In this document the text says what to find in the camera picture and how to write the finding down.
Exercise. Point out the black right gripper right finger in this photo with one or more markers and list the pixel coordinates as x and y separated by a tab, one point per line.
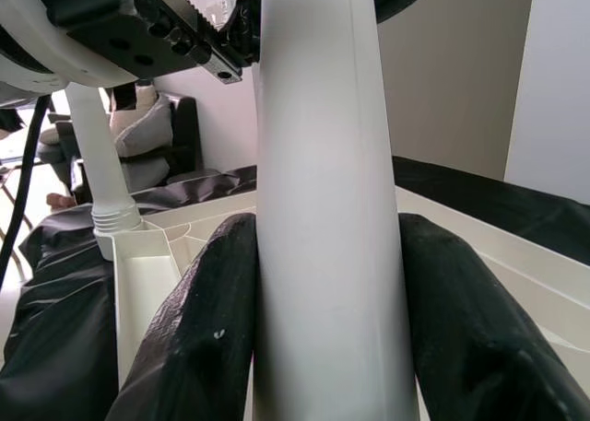
475	347

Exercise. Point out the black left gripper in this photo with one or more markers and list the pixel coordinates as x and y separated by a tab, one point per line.
124	38

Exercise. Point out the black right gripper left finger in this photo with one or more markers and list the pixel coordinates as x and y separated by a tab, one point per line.
198	338

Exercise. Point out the white plastic table top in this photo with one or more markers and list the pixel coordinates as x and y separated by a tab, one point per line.
530	264

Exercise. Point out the white plastic table leg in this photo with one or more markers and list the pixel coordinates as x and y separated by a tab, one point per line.
322	209
99	163

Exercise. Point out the black sofa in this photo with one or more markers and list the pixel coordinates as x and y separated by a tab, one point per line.
184	135

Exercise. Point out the beige pillow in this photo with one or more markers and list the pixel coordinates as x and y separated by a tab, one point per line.
143	98

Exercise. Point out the grey pillow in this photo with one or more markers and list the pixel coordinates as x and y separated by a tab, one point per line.
145	131

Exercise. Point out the black tablecloth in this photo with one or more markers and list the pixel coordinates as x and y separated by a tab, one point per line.
55	324

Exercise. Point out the person bare foot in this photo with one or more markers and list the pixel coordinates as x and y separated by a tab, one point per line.
62	201

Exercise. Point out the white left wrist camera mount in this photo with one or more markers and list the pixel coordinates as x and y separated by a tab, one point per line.
83	71

